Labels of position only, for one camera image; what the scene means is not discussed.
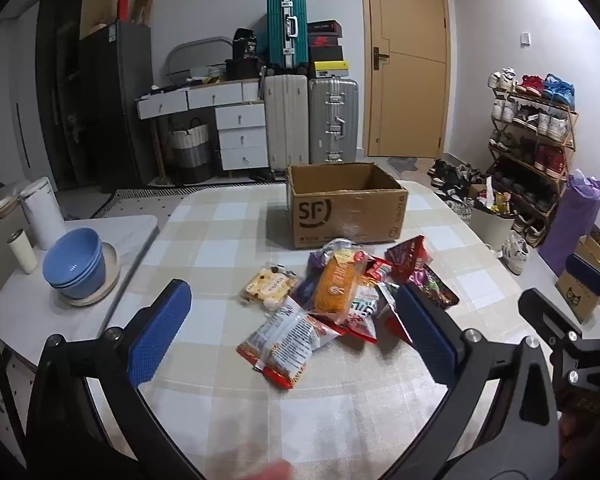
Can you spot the white cylindrical container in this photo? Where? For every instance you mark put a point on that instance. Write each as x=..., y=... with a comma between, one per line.
x=42, y=215

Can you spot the pile of dark shoes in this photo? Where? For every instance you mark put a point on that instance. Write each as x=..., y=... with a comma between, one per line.
x=450, y=180

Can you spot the brown cardboard piece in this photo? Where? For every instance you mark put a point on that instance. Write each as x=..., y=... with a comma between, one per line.
x=142, y=7

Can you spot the grey door mat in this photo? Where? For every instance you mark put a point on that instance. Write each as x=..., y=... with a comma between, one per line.
x=402, y=164

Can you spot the wooden shoe rack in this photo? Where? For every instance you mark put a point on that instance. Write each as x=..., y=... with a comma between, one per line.
x=545, y=104

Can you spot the white dresser with drawers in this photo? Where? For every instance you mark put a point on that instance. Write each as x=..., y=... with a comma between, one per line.
x=240, y=117

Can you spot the purple silver snack packet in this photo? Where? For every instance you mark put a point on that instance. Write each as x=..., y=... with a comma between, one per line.
x=325, y=255

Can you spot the cardboard box with cat face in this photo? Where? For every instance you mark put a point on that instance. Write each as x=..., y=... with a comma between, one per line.
x=575, y=296

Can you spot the yellow black shoebox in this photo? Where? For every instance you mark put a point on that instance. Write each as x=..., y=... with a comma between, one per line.
x=331, y=69

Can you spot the yellow cookie packet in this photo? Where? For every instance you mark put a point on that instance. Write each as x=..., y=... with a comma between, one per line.
x=270, y=285

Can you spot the white bin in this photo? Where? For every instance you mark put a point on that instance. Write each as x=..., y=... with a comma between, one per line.
x=490, y=230

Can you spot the grey round dish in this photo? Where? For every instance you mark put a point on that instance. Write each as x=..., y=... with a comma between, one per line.
x=7, y=200

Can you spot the wooden door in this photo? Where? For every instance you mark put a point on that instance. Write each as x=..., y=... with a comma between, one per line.
x=410, y=85

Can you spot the shoe rack with shoes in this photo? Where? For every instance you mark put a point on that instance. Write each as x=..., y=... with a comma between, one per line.
x=550, y=125

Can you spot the pair of white sneakers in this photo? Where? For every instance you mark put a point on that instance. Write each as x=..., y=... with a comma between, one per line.
x=515, y=255

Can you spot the patterned floor rug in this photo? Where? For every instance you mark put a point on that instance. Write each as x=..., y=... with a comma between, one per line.
x=145, y=200

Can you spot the woven laundry basket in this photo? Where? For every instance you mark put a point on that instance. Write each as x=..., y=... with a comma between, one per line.
x=190, y=150

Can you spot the black printed bag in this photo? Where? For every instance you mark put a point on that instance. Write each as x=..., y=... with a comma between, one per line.
x=245, y=45

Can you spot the black pouch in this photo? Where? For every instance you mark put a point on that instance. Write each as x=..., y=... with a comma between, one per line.
x=242, y=67

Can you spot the teal suitcase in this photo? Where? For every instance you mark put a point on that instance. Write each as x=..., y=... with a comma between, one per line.
x=280, y=35

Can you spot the dark maroon snack packet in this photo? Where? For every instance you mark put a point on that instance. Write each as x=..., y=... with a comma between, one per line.
x=432, y=287

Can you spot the black cabinet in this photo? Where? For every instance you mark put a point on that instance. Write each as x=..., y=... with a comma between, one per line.
x=55, y=85

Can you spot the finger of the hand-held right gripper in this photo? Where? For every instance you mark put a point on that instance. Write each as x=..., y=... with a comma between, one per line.
x=587, y=274
x=542, y=310

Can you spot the silver suitcase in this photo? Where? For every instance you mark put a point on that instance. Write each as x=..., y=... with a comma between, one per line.
x=332, y=110

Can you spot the white marble side table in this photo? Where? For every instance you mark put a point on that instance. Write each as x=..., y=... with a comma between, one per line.
x=130, y=235

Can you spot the brown cardboard box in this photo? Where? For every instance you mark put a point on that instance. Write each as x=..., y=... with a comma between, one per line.
x=350, y=215

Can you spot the white sliding door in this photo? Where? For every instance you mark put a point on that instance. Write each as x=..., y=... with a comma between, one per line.
x=10, y=110

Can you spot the red paper bag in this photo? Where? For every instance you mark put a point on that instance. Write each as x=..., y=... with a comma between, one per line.
x=122, y=7

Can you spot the white light switch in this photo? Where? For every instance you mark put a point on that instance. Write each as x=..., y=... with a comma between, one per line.
x=525, y=38

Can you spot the white tumbler cup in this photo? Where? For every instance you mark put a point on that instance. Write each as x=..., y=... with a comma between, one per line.
x=22, y=255

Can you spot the dark grey refrigerator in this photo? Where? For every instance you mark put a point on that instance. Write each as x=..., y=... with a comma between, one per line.
x=115, y=110

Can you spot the red triangular snack bag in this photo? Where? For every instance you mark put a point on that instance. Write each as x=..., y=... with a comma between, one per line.
x=410, y=257

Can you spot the large flat cardboard box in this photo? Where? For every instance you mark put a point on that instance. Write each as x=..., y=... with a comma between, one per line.
x=97, y=0

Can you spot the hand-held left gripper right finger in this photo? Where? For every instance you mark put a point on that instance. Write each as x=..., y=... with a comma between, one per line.
x=427, y=335

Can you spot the bundle of colourful packets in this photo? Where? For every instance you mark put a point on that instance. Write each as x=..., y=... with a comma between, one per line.
x=495, y=200

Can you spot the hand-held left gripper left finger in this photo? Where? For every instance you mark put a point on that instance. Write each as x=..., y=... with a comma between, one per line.
x=162, y=332

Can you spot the red shoebox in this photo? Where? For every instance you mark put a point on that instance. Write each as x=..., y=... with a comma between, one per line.
x=325, y=41

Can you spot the purple bag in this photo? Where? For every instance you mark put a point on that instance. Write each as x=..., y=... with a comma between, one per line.
x=570, y=220

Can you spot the orange snack packet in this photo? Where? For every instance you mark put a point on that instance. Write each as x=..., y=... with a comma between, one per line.
x=337, y=282

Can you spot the white suitcase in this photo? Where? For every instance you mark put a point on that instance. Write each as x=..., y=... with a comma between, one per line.
x=285, y=120

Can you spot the grey oval mirror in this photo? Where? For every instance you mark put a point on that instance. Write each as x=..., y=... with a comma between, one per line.
x=195, y=57

